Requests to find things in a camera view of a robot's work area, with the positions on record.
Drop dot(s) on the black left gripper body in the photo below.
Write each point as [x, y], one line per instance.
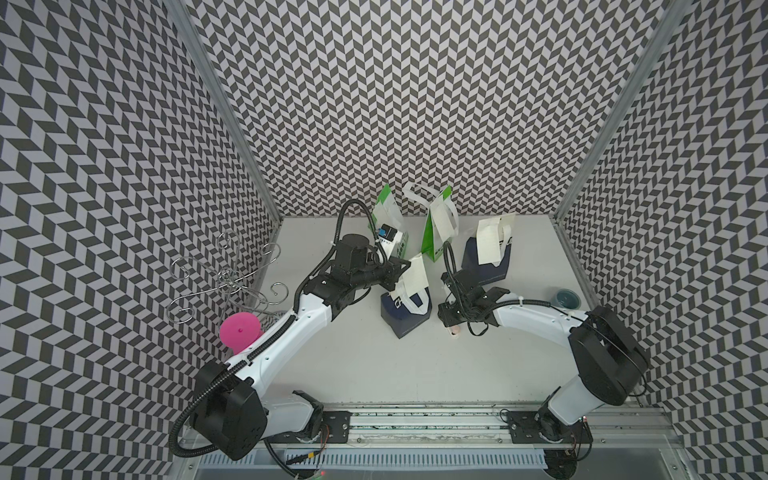
[376, 274]

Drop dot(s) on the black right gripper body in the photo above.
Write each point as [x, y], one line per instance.
[454, 313]

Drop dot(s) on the navy cream Cheerful bag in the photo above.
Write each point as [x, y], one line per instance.
[404, 315]
[487, 274]

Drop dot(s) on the green white bag front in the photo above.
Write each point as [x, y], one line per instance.
[386, 210]

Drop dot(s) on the green white bag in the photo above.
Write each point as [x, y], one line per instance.
[431, 245]
[386, 210]

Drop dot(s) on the cream receipt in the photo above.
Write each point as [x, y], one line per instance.
[413, 280]
[488, 242]
[445, 218]

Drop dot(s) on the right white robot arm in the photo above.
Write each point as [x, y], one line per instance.
[610, 362]

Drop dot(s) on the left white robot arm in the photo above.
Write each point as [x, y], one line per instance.
[230, 410]

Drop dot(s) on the grey blue cup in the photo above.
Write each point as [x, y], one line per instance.
[567, 299]

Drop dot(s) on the pink plastic cup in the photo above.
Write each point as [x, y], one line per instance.
[240, 330]

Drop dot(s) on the silver wire stand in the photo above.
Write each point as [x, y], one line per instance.
[239, 287]

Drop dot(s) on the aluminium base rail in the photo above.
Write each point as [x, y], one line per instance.
[479, 425]

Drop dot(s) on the white vented cable duct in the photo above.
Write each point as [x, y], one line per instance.
[426, 459]

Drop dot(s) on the aluminium corner post left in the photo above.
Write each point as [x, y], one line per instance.
[178, 13]

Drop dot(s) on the aluminium corner post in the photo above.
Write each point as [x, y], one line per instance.
[672, 17]
[178, 13]

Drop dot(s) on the aluminium corner post right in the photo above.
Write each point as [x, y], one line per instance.
[672, 17]

